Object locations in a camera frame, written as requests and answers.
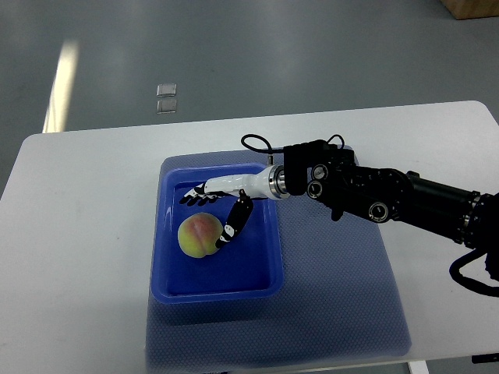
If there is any metal floor plate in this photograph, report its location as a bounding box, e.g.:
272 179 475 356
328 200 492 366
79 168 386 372
157 98 178 115
156 83 177 97

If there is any blue grey table mat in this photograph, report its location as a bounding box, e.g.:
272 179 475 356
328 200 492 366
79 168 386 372
146 151 411 373

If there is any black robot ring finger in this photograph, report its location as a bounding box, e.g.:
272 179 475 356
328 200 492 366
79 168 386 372
186 195 218 206

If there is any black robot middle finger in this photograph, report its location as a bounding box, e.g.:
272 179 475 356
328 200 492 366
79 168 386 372
179 196 198 204

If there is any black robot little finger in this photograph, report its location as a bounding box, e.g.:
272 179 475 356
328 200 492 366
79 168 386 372
197 192 226 206

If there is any blue plastic tray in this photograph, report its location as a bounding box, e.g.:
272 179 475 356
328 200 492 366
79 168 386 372
150 163 284 305

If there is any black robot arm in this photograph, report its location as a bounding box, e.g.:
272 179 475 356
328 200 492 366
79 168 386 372
180 139 498 291

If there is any yellow red peach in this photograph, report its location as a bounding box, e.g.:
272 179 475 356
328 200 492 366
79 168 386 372
177 213 222 259

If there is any lower metal floor plate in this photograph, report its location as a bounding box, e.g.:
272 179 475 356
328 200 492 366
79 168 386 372
157 98 178 115

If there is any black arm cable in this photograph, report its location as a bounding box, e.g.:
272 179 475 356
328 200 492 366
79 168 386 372
448 249 499 298

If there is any brown cardboard box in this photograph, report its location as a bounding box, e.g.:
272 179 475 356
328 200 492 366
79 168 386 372
441 0 498 20

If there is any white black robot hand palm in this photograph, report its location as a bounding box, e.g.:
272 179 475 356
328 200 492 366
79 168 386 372
203 166 274 199

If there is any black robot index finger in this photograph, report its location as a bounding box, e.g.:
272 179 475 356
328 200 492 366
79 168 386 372
184 184 205 197

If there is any upper metal floor plate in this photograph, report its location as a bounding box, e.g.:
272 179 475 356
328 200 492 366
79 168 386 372
156 83 177 97

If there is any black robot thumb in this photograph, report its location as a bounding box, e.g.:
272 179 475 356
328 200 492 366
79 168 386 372
215 189 253 249

